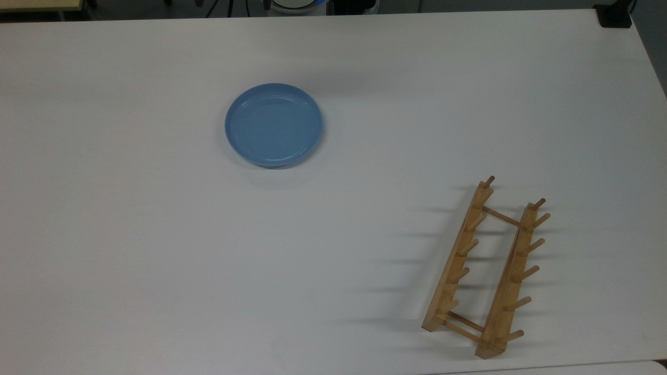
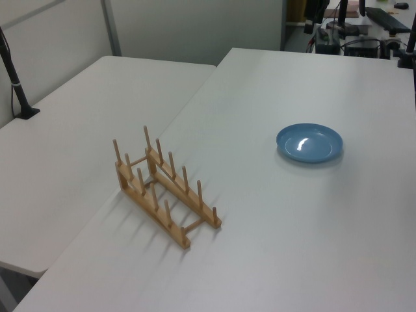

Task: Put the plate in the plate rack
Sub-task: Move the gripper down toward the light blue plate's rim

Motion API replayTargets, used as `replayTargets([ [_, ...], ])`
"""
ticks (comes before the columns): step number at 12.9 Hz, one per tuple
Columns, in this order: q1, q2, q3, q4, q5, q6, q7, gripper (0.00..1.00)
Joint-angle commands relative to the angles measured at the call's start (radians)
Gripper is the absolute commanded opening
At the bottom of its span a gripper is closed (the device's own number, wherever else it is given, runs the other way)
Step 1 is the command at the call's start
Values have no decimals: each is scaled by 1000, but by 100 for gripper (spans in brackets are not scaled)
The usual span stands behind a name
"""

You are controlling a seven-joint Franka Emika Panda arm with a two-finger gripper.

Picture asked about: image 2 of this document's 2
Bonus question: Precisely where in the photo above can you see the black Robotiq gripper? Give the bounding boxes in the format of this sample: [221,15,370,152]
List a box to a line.
[304,0,330,38]

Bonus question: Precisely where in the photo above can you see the blue plastic plate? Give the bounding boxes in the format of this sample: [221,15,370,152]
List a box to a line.
[275,122,344,164]

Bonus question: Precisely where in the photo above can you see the wooden plate rack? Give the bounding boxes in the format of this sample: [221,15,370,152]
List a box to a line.
[112,125,223,251]

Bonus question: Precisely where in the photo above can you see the black electronics box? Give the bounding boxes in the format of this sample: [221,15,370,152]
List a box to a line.
[315,31,341,54]
[344,38,382,59]

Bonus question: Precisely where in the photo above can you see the black stand with round base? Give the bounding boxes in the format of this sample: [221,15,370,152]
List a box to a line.
[327,0,359,34]

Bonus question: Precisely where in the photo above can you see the pink box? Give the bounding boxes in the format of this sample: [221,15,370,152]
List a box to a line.
[345,0,367,14]

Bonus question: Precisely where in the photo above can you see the black computer keyboard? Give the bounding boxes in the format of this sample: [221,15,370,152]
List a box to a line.
[365,6,412,33]

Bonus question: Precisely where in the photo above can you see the silver metal device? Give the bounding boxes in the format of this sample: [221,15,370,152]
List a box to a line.
[381,36,402,60]

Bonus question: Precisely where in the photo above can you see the black pole with table clamp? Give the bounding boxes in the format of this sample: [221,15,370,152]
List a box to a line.
[396,0,416,68]

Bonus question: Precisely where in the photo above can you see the white side table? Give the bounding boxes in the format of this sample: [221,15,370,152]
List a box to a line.
[0,55,217,279]

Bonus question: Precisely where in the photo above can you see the grey partition frame post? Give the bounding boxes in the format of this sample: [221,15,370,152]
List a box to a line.
[103,0,123,57]

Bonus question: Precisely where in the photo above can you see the black camera pole with base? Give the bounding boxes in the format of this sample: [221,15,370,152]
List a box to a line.
[0,25,42,121]

